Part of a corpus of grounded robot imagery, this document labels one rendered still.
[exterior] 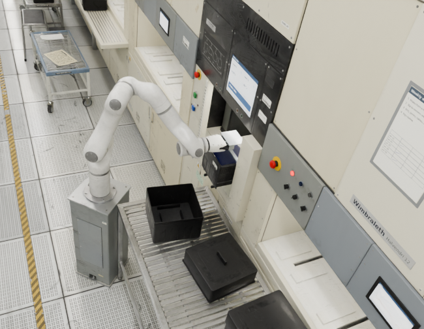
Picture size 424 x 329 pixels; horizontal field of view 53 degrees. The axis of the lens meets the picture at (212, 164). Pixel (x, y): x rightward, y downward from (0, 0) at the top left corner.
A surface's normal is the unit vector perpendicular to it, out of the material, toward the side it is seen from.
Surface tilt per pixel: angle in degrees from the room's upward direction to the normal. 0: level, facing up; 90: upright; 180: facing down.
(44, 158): 0
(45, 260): 0
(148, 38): 90
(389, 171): 90
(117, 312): 0
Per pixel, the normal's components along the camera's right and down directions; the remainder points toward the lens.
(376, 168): -0.90, 0.17
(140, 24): 0.40, 0.64
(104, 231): -0.36, 0.57
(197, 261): 0.15, -0.75
